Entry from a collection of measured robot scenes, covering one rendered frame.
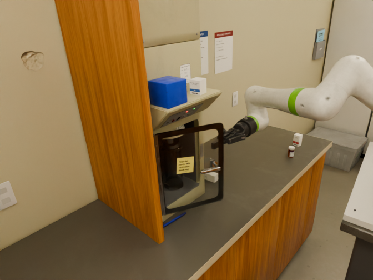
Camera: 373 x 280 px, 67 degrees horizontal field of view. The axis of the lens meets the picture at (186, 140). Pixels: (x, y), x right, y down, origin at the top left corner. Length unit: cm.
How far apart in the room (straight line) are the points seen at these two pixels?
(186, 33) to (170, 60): 13
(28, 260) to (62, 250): 13
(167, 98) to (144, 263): 64
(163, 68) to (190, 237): 71
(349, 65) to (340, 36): 271
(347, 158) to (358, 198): 228
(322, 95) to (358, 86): 15
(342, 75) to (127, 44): 75
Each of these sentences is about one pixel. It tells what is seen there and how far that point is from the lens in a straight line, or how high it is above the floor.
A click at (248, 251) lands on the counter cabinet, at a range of 158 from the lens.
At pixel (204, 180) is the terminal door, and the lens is 127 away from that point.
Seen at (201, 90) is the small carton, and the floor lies 153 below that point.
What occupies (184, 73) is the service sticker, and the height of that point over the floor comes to 159.
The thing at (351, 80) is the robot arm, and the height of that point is 157.
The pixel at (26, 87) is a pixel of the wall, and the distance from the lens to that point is 131.
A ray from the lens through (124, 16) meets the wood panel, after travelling 92.
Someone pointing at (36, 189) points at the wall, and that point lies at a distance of 145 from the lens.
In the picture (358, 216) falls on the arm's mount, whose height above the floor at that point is 98.
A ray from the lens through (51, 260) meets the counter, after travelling 134.
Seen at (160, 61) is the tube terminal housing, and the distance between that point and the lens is 108.
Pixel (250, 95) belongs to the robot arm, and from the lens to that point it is 143.
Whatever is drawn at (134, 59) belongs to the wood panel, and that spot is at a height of 169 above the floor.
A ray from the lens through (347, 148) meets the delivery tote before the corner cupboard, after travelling 367.
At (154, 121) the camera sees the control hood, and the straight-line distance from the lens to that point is 105.
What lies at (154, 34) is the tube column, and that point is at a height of 175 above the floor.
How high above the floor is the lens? 182
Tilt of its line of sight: 25 degrees down
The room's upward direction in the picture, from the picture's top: 3 degrees counter-clockwise
